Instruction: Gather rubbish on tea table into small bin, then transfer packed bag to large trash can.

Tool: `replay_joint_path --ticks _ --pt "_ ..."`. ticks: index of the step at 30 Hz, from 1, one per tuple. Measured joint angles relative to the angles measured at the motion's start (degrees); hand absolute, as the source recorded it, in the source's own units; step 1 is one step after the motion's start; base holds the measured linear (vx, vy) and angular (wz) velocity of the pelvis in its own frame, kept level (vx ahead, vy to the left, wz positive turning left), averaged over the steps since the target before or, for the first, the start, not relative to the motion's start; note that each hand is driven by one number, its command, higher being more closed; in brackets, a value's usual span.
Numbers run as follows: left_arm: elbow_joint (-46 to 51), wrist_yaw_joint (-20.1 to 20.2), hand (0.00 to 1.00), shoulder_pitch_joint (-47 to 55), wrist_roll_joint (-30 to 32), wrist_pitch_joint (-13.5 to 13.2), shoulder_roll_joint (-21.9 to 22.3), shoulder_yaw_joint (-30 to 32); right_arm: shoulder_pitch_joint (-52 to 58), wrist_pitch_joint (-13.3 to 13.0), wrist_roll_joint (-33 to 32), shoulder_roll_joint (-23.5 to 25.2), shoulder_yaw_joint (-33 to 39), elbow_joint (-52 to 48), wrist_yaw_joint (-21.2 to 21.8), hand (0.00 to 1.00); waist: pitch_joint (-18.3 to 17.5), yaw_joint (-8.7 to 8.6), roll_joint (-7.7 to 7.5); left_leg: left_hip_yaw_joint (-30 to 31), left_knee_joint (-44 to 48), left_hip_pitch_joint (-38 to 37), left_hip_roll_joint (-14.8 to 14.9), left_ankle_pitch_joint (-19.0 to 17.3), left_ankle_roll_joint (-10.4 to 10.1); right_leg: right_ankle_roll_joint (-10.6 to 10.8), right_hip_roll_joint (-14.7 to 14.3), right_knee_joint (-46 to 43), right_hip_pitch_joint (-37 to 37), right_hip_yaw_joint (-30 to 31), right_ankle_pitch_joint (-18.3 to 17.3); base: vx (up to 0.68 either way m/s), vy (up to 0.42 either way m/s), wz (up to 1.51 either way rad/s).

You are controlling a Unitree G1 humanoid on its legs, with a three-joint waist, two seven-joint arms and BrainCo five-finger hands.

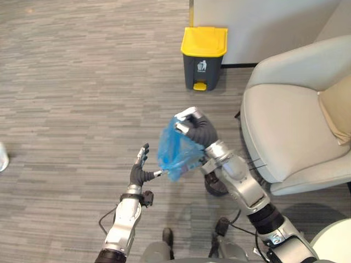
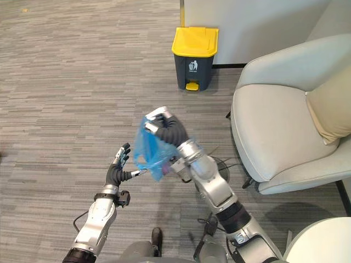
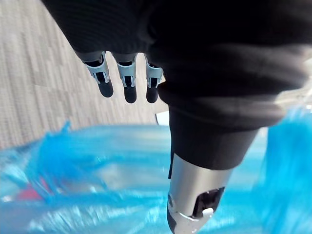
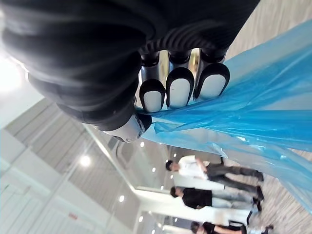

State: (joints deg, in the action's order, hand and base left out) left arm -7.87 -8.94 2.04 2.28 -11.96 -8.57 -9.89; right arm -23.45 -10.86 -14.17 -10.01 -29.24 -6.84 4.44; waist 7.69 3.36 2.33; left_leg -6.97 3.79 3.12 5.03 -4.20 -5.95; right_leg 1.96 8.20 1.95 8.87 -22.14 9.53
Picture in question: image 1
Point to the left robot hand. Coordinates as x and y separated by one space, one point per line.
137 174

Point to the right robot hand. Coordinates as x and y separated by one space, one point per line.
201 128

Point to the blue plastic trash bag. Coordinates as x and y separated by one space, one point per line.
175 153

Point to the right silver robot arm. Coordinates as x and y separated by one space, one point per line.
255 202

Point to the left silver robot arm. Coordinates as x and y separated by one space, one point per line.
123 224

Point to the grey trash can yellow lid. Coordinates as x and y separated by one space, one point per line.
203 59

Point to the round white tea table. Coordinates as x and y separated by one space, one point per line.
333 241

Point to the robot left leg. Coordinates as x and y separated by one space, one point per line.
161 248

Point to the robot leg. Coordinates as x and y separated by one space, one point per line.
161 248
227 246

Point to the beige upholstered armchair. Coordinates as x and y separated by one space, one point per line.
296 115

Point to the robot right leg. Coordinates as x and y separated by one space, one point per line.
227 246

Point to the white partition panel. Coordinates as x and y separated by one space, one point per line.
263 30

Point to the tan cushion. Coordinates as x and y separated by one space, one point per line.
338 109

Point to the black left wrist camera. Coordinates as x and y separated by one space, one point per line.
148 197

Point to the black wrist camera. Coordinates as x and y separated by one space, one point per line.
148 197
215 185

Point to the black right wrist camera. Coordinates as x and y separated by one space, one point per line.
215 185

